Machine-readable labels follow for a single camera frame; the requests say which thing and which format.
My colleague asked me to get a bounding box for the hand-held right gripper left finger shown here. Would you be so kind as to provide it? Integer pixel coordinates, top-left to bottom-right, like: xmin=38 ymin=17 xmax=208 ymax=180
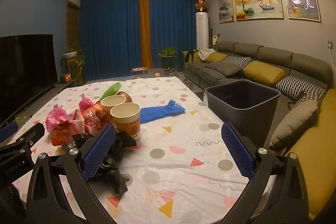
xmin=26 ymin=123 xmax=117 ymax=224

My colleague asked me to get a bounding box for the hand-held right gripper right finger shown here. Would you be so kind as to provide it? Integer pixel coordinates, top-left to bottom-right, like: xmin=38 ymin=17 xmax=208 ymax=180
xmin=221 ymin=121 xmax=310 ymax=224

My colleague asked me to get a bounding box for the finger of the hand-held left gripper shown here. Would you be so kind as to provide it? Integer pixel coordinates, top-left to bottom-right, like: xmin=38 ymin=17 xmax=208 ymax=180
xmin=0 ymin=122 xmax=46 ymax=157
xmin=0 ymin=123 xmax=19 ymax=138

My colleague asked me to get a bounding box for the pale pink wrapper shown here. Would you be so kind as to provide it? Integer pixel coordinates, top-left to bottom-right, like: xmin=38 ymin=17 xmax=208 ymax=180
xmin=72 ymin=111 xmax=107 ymax=136

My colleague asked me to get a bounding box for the black plastic bag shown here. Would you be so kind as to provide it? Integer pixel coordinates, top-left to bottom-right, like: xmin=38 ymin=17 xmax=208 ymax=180
xmin=63 ymin=131 xmax=139 ymax=194

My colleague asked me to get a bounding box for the large pink plastic bag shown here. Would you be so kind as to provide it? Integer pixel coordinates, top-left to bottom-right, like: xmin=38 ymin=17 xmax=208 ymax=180
xmin=45 ymin=105 xmax=87 ymax=147

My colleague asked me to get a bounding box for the dark grey plastic bin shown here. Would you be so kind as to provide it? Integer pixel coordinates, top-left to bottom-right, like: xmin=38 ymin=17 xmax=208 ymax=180
xmin=205 ymin=80 xmax=281 ymax=144

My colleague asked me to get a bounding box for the paper cup with orange print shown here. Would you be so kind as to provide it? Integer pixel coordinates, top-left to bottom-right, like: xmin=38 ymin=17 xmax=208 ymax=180
xmin=110 ymin=103 xmax=141 ymax=140
xmin=101 ymin=95 xmax=127 ymax=125

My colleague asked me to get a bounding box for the small pink plastic bag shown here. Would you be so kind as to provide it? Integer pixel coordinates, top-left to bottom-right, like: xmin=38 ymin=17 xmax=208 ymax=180
xmin=78 ymin=93 xmax=94 ymax=112

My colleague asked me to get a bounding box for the green foam net sleeve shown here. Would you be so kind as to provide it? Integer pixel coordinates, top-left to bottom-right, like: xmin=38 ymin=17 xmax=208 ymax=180
xmin=99 ymin=82 xmax=123 ymax=103

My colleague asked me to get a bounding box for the blue foam net sleeve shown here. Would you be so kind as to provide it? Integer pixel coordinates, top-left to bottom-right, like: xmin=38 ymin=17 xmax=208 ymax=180
xmin=140 ymin=99 xmax=185 ymax=124

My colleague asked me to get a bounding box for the dark grey television cabinet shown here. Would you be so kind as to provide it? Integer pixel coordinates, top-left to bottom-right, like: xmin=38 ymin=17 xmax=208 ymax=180
xmin=0 ymin=80 xmax=79 ymax=132

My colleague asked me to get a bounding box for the grey pillow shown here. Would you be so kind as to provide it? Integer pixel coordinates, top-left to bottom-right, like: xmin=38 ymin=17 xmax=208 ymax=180
xmin=269 ymin=99 xmax=320 ymax=152
xmin=210 ymin=62 xmax=243 ymax=77

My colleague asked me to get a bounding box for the black flat television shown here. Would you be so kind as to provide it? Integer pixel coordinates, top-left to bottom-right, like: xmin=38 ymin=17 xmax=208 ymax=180
xmin=0 ymin=34 xmax=59 ymax=121

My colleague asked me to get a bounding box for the white patterned tablecloth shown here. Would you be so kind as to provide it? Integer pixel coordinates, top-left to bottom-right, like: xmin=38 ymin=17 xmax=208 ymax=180
xmin=0 ymin=76 xmax=265 ymax=224

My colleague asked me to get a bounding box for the gold plant stand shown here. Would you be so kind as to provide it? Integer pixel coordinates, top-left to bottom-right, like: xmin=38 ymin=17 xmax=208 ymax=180
xmin=67 ymin=57 xmax=80 ymax=83

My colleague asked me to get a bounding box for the large yellow cushion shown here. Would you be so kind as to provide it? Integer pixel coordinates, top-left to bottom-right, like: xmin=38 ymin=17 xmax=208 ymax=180
xmin=285 ymin=89 xmax=336 ymax=220

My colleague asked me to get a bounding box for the yellow pillow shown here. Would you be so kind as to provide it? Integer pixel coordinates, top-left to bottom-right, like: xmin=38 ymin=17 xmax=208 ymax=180
xmin=205 ymin=52 xmax=228 ymax=64
xmin=243 ymin=61 xmax=286 ymax=87

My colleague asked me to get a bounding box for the black white patterned pillow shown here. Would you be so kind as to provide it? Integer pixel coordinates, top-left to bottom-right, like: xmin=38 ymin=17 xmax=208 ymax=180
xmin=222 ymin=56 xmax=253 ymax=70
xmin=290 ymin=89 xmax=326 ymax=111
xmin=276 ymin=76 xmax=327 ymax=101

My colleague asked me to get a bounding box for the printed flat box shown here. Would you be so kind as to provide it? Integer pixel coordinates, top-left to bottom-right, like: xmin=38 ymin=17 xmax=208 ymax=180
xmin=131 ymin=67 xmax=149 ymax=76

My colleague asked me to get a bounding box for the trailing potted plant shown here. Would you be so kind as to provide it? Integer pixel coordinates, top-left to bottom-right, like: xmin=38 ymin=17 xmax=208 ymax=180
xmin=63 ymin=44 xmax=86 ymax=83

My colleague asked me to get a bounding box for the white crumpled garment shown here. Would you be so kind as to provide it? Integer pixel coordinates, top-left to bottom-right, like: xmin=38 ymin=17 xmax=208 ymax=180
xmin=197 ymin=48 xmax=216 ymax=61

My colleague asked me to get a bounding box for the grey sofa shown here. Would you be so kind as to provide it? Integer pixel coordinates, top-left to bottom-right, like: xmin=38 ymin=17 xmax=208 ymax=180
xmin=184 ymin=41 xmax=336 ymax=151

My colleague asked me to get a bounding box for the blue curtain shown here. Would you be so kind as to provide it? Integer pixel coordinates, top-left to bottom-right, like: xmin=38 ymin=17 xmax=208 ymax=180
xmin=148 ymin=0 xmax=208 ymax=71
xmin=80 ymin=0 xmax=143 ymax=83

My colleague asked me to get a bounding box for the leafy green potted plant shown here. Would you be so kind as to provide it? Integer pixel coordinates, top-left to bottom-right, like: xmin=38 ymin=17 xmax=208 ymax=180
xmin=157 ymin=47 xmax=176 ymax=69

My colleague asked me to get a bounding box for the white standing air conditioner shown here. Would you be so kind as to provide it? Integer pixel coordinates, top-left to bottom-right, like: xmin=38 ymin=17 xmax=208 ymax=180
xmin=196 ymin=12 xmax=209 ymax=56

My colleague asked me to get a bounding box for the orange curtain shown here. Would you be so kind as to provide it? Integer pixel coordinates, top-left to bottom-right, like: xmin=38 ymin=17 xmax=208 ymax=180
xmin=138 ymin=0 xmax=154 ymax=70

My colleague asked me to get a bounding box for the small landscape painting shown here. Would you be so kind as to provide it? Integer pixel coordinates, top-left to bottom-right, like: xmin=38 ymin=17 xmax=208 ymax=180
xmin=217 ymin=0 xmax=235 ymax=24

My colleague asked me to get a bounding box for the red gold flower ornament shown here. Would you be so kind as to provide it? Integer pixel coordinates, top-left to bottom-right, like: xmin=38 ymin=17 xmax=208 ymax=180
xmin=194 ymin=0 xmax=209 ymax=13

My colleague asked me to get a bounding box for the brown wooden wall screen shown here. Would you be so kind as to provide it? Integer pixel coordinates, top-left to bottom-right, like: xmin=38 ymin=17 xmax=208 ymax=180
xmin=66 ymin=0 xmax=81 ymax=49

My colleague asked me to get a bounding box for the white power cable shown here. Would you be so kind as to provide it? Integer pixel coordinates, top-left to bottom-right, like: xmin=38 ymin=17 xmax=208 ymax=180
xmin=329 ymin=48 xmax=336 ymax=79

